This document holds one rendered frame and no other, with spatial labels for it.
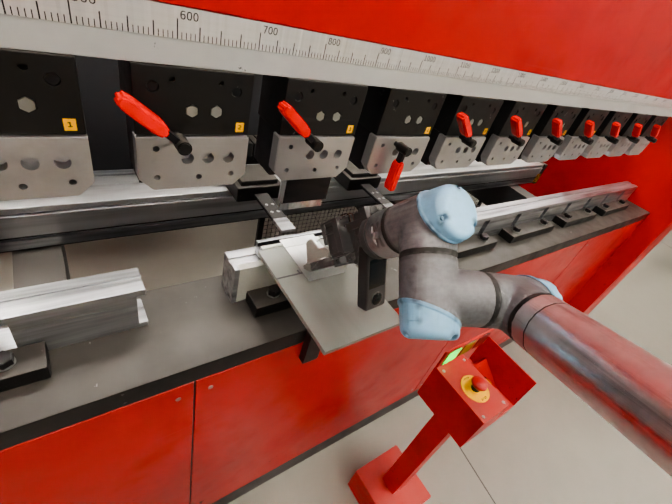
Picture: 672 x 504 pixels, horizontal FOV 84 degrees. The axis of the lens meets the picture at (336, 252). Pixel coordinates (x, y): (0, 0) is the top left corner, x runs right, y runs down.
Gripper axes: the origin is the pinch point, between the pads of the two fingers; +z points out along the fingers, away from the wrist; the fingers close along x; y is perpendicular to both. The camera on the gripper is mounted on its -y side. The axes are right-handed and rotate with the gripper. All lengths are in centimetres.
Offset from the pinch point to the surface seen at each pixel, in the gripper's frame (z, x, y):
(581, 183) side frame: 37, -214, 15
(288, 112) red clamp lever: -21.3, 12.1, 21.2
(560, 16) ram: -33, -49, 38
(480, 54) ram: -26, -29, 32
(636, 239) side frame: 19, -214, -24
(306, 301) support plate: -3.9, 7.2, -5.6
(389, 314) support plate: -9.2, -6.5, -11.9
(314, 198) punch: -1.3, -1.3, 13.7
